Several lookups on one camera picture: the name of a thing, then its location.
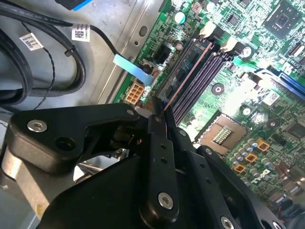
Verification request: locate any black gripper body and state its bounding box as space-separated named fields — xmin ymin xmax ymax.
xmin=38 ymin=155 xmax=215 ymax=229

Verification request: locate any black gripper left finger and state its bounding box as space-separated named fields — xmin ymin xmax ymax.
xmin=0 ymin=95 xmax=181 ymax=224

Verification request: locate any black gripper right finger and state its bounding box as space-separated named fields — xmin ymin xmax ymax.
xmin=166 ymin=108 xmax=286 ymax=229

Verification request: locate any dark RAM stick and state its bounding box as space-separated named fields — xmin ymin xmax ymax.
xmin=156 ymin=39 xmax=214 ymax=113

